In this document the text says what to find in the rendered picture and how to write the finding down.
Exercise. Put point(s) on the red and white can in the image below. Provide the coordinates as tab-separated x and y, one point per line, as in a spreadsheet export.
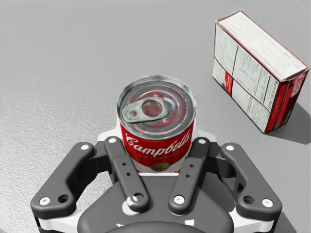
155	126

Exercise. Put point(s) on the red carton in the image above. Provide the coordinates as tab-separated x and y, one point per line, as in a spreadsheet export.
247	68

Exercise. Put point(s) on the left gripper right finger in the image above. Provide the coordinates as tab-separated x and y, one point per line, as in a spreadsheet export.
252	184

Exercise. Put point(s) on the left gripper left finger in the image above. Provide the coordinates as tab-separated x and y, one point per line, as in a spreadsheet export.
60	179

